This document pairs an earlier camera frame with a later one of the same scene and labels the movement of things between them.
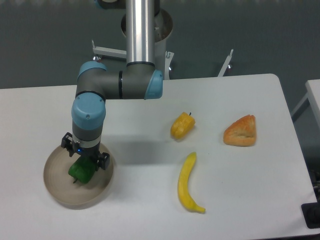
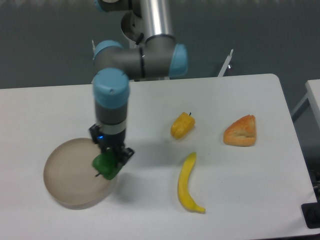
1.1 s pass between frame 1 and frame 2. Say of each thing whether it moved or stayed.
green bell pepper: moved
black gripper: moved
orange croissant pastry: stayed
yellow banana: stayed
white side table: stayed
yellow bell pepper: stayed
